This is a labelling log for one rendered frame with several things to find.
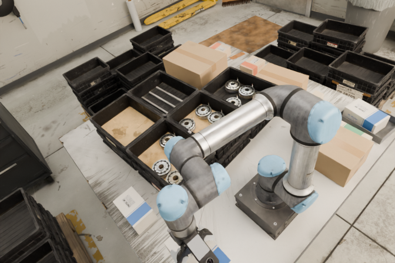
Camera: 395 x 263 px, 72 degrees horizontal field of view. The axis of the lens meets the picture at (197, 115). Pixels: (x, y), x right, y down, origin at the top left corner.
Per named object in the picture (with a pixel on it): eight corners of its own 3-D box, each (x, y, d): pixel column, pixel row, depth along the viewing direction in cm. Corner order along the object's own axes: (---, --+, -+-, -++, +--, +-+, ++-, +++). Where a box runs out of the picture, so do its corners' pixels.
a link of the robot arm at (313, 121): (290, 181, 123) (307, 81, 87) (318, 205, 113) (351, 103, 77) (270, 196, 119) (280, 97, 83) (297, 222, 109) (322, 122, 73)
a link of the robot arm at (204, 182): (206, 148, 75) (172, 169, 72) (232, 174, 68) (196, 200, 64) (210, 165, 80) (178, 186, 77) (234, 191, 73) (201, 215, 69)
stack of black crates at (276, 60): (300, 74, 291) (303, 56, 275) (282, 88, 280) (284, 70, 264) (269, 61, 315) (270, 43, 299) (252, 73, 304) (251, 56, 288)
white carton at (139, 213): (157, 218, 142) (153, 209, 135) (139, 235, 137) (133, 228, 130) (136, 194, 153) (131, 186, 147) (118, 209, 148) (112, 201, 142)
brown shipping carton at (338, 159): (365, 161, 147) (374, 142, 136) (343, 187, 138) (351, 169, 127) (314, 133, 165) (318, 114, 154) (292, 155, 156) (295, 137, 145)
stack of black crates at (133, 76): (158, 84, 315) (147, 51, 284) (174, 95, 297) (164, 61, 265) (129, 103, 299) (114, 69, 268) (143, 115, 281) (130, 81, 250)
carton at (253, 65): (252, 63, 224) (252, 55, 219) (264, 67, 217) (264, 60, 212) (240, 73, 218) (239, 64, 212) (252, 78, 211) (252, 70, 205)
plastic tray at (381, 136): (399, 126, 159) (403, 120, 156) (379, 144, 153) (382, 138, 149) (356, 104, 177) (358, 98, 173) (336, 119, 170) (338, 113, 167)
